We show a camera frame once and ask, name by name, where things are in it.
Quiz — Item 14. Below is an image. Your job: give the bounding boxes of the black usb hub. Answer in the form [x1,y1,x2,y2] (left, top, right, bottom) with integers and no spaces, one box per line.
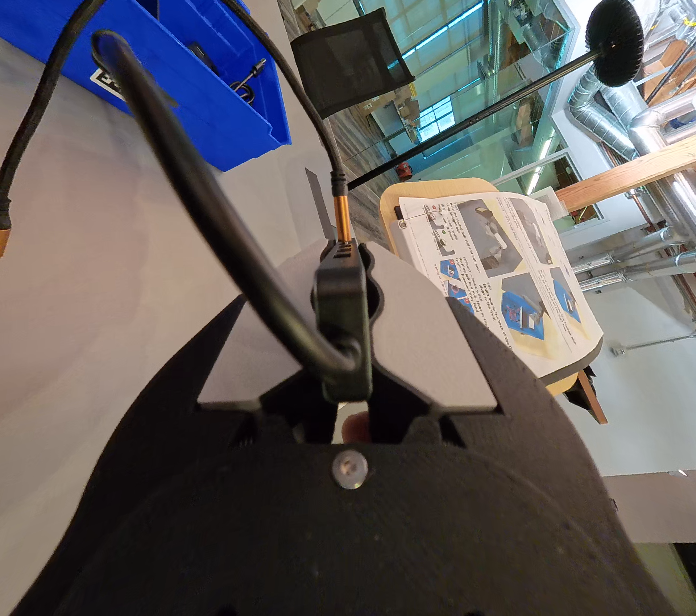
[312,240,374,402]

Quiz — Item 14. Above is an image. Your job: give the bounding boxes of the thick smooth black hub cable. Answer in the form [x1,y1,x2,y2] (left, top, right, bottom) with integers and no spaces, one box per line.
[91,29,362,373]

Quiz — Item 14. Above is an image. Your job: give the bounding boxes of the blue plastic bin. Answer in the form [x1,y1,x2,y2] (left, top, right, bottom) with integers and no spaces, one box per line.
[0,0,291,172]

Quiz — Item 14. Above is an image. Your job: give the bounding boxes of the silver ventilation duct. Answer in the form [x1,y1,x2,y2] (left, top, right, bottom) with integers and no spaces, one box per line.
[568,64,696,160]

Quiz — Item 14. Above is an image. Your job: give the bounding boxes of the silver wall pipes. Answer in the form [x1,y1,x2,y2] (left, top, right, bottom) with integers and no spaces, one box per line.
[571,225,696,293]

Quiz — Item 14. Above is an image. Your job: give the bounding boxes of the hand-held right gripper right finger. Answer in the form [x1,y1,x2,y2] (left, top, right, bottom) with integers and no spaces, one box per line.
[360,240,499,415]

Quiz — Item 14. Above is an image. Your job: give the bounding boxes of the small black adapter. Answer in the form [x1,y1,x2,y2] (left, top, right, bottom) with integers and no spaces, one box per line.
[187,42,219,77]

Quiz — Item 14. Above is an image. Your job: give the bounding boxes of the thin black cable metal plug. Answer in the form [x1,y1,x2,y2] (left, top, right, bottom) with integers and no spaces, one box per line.
[228,59,268,107]

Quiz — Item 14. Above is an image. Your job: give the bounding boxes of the printed instruction sheet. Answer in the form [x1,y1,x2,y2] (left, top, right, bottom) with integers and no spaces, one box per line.
[398,191,604,379]

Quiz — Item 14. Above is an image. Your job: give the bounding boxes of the black floor lamp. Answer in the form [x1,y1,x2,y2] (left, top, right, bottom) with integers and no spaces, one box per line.
[347,0,645,191]

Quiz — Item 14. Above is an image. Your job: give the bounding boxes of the wooden beam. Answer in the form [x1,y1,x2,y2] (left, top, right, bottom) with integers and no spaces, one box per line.
[555,135,696,215]

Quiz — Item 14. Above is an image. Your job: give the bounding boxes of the slim orange plug braided cable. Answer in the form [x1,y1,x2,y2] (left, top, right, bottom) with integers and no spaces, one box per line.
[0,0,355,259]

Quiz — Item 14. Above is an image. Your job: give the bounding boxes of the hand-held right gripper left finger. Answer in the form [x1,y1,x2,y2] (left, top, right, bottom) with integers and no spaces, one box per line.
[197,240,331,415]

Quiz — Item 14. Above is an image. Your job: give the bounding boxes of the black mesh chair back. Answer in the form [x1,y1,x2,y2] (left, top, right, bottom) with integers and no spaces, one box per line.
[291,7,417,119]

